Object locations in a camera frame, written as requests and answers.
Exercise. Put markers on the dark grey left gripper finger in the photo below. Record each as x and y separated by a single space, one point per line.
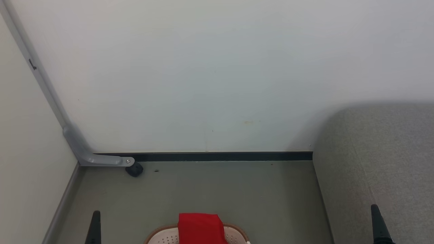
94 228

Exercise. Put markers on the grey fabric sofa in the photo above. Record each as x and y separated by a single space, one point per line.
379 169

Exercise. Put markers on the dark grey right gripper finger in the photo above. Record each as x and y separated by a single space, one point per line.
381 230

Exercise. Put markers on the grey metal partition frame leg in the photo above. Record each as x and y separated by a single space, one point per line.
79 145

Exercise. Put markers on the black skirting strip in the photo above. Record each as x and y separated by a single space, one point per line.
220 156

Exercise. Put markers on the grey skirting board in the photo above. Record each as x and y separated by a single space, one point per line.
62 203

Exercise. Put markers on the cream laundry basket brown rim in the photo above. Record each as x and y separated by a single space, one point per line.
162 238

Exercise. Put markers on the black caster wheel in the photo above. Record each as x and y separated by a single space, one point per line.
134 170

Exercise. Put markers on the red cloth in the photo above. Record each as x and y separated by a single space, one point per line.
200 228

